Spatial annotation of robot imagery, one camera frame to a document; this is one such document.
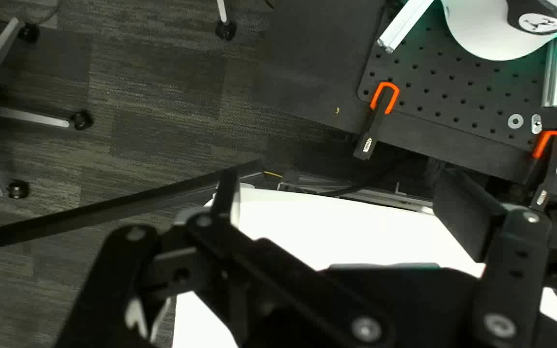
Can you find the aluminium extrusion rail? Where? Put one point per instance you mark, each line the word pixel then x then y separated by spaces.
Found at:
pixel 405 21

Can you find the office chair base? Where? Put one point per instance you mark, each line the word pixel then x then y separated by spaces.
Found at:
pixel 8 108

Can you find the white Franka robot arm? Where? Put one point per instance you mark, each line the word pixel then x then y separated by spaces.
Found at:
pixel 492 25

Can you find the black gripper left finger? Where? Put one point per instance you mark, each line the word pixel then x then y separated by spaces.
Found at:
pixel 271 282

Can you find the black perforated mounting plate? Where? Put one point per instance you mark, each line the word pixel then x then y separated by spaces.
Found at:
pixel 459 88

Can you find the orange black clamp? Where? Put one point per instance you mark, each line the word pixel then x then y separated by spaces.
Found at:
pixel 382 108
pixel 546 156

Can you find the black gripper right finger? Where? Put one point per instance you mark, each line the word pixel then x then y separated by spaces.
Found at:
pixel 517 276

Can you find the silver chair leg with caster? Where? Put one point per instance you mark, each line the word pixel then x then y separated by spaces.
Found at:
pixel 223 19

